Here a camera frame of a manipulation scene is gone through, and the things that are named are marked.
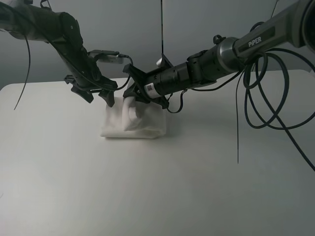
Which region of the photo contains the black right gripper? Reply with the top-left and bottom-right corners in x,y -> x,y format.
123,64 -> 169,109

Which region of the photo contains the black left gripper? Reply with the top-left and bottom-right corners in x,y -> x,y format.
64,75 -> 118,107

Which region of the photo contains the white towel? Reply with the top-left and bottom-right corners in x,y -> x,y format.
100,97 -> 166,139

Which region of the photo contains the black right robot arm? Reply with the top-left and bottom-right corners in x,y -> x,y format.
123,0 -> 315,109

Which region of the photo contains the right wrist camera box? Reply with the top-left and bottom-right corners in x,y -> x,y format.
156,53 -> 173,69

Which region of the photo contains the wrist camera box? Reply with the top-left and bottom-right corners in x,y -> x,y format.
156,53 -> 173,69
88,50 -> 124,64

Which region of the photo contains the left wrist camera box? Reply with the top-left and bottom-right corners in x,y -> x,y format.
88,50 -> 124,64

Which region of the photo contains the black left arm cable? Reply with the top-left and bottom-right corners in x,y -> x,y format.
13,0 -> 135,111

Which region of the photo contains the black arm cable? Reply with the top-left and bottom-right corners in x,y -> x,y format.
167,22 -> 315,172
13,0 -> 135,111

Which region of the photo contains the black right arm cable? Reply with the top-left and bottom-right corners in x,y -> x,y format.
167,22 -> 315,172

